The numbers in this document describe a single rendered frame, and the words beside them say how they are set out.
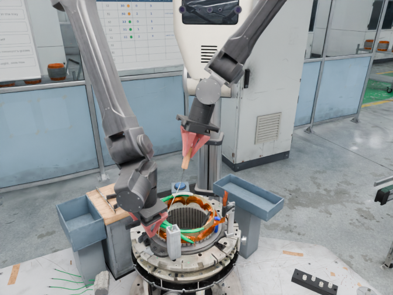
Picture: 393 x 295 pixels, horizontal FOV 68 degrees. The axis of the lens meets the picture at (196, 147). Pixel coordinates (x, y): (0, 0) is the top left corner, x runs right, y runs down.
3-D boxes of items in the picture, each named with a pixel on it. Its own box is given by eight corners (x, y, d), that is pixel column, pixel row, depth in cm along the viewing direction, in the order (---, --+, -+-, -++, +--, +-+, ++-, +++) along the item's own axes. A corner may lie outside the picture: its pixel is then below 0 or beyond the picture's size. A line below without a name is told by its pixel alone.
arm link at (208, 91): (244, 71, 74) (217, 50, 73) (251, 69, 62) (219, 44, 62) (216, 110, 76) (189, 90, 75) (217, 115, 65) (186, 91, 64)
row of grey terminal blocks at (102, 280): (108, 298, 100) (106, 290, 98) (93, 300, 100) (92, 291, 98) (110, 274, 109) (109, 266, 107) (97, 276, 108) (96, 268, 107)
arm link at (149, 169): (160, 157, 67) (136, 153, 68) (151, 174, 61) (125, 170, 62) (159, 180, 71) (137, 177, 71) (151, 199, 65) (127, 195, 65)
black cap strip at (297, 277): (334, 300, 99) (336, 296, 99) (290, 281, 106) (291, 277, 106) (337, 290, 103) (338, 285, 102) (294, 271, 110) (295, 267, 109)
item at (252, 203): (275, 256, 117) (284, 198, 105) (259, 272, 110) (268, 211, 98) (227, 227, 133) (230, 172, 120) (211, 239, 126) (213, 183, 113)
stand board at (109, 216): (105, 225, 95) (104, 219, 94) (86, 198, 109) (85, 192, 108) (159, 203, 106) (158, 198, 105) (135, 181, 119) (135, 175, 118)
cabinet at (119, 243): (116, 281, 107) (106, 225, 95) (97, 250, 120) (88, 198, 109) (162, 256, 117) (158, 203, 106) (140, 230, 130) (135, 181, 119)
